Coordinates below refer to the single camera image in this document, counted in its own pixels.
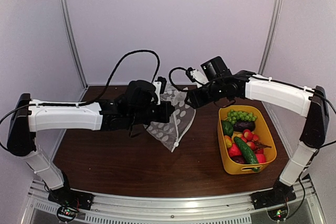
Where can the dark red toy beet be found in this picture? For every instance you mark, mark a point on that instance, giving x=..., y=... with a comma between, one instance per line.
x=239, y=160

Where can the right aluminium frame post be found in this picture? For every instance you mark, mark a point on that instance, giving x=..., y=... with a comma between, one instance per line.
x=276, y=11

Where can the green toy pepper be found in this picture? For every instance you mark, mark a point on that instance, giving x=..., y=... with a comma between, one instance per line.
x=227, y=128

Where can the left aluminium frame post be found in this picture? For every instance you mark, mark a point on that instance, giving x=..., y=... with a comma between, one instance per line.
x=72, y=43

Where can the green toy cucumber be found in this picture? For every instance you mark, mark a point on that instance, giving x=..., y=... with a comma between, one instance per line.
x=248, y=154

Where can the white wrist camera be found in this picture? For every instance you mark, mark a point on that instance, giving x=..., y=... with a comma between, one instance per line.
x=159, y=85
x=196, y=77

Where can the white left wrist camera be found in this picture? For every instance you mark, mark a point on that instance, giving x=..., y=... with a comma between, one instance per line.
x=159, y=85

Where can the circuit board with leds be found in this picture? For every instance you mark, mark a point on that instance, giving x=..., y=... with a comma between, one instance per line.
x=66, y=214
x=277, y=214

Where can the purple toy eggplant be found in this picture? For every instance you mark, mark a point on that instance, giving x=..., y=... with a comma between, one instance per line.
x=240, y=126

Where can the front aluminium rail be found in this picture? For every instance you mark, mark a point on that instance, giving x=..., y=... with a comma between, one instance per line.
x=234, y=208

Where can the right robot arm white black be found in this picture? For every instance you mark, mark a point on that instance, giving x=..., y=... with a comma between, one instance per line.
x=215, y=81

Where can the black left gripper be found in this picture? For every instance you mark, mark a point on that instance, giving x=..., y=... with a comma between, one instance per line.
x=165, y=115

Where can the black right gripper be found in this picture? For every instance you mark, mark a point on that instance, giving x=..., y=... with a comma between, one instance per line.
x=200, y=102

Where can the left circuit board with leds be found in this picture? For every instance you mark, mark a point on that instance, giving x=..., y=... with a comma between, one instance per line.
x=66, y=214

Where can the aluminium frame post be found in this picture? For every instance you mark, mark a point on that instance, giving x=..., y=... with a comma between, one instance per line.
x=276, y=11
x=72, y=43

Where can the yellow plastic basket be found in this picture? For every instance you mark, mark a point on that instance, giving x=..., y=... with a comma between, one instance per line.
x=261, y=130

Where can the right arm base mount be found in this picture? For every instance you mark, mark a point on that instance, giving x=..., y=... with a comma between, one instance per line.
x=273, y=197

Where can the right circuit board with leds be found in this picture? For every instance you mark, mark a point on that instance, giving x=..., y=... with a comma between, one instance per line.
x=277, y=214

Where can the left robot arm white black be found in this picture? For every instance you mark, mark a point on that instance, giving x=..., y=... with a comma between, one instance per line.
x=140, y=104

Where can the green toy grapes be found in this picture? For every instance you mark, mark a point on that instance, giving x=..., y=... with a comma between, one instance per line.
x=233, y=116

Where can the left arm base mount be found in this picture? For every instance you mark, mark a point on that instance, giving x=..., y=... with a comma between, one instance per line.
x=71, y=198

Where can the clear polka dot zip bag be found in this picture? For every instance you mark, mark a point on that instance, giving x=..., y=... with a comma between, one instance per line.
x=171, y=133

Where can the pink toy fruit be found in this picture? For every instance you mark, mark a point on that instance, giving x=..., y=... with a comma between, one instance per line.
x=261, y=158

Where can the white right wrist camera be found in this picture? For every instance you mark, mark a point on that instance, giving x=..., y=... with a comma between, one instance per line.
x=196, y=77

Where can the red toy strawberry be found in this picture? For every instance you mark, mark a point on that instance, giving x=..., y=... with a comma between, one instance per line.
x=234, y=151

